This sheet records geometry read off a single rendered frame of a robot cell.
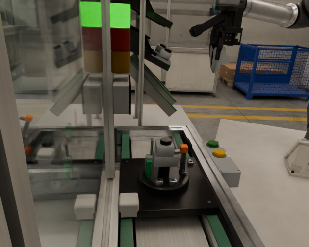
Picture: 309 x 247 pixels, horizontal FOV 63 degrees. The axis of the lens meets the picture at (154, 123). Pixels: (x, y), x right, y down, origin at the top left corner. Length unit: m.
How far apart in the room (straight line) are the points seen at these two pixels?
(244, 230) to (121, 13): 0.55
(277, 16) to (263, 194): 0.69
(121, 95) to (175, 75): 4.38
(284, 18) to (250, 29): 8.76
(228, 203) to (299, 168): 0.46
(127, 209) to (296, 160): 0.68
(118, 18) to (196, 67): 4.42
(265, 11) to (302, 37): 9.69
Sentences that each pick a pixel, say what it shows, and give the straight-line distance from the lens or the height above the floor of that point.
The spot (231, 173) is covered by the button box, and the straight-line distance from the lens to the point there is 0.83.
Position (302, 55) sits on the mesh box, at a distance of 5.47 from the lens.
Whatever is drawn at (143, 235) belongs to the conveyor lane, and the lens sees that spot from 0.65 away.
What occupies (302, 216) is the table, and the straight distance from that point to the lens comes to 0.92.
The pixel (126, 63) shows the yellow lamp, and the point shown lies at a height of 1.28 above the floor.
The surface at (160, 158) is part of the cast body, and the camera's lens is 0.66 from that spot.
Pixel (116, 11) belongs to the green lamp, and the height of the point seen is 1.39.
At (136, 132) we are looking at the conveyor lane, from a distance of 1.04.
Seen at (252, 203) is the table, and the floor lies 0.86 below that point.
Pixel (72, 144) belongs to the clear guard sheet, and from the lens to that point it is 0.21.
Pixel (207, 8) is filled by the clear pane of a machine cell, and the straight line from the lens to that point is 4.93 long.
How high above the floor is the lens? 1.39
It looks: 23 degrees down
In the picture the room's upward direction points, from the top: 3 degrees clockwise
